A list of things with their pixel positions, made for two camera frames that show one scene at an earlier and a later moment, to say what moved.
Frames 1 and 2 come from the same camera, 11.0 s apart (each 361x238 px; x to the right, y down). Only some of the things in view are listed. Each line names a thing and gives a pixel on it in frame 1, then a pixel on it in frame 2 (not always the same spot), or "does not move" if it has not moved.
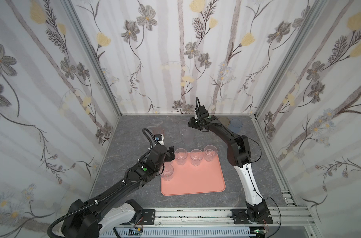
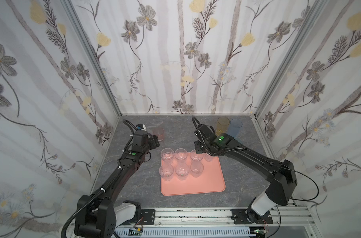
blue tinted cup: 235,125 does not move
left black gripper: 170,153 → 152,141
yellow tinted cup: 224,120 does not move
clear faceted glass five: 181,154 does not move
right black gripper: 194,122 → 201,131
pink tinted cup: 158,130 does not move
